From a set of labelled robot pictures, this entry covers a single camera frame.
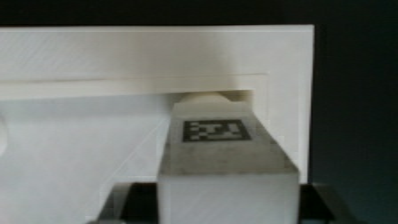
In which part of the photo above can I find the white square tabletop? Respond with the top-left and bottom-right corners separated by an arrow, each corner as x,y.
0,25 -> 315,224

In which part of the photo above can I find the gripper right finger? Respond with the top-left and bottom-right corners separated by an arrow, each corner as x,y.
297,183 -> 364,224

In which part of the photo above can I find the white table leg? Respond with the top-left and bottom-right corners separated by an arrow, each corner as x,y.
158,93 -> 300,224

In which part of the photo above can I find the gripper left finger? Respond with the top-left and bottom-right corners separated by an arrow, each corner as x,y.
87,182 -> 160,224

